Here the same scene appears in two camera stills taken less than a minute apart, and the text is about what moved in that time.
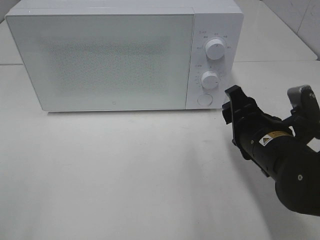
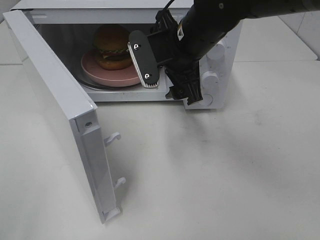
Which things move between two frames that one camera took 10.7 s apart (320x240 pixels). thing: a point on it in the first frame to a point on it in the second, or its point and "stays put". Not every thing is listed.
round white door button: x=205 y=100 stays put
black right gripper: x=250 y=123 to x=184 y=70
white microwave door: x=106 y=62 to x=81 y=111
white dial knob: x=215 y=49 stays put
